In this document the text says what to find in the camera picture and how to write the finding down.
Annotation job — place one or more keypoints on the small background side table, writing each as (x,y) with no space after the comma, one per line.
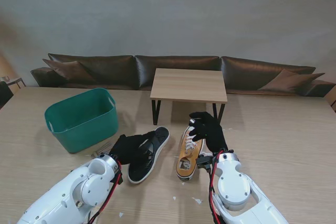
(14,80)

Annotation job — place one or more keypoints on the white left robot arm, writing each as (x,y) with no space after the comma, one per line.
(78,195)

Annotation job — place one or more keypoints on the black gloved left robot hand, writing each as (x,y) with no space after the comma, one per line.
(128,148)

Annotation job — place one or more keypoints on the dark brown leather sofa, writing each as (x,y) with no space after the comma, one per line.
(110,69)

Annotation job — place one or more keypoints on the brown bristle shoe brush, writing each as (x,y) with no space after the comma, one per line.
(103,150)

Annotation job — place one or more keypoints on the green plastic basket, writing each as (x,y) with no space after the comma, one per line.
(76,129)

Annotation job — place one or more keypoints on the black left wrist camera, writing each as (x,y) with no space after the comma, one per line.
(120,179)

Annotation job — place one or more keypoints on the light wooden furniture piece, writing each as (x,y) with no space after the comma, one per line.
(332,100)

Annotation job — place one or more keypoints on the yellow canvas sneaker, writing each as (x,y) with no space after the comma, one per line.
(190,155)
(144,169)

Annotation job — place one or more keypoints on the small wooden black-legged table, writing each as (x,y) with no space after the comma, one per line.
(189,85)

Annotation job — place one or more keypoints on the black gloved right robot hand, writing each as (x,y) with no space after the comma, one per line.
(212,132)

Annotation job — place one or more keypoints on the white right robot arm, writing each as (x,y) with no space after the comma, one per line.
(236,190)

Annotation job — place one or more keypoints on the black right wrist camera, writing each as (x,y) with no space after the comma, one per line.
(204,163)

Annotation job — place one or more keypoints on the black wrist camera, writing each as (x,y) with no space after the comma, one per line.
(120,179)
(204,163)

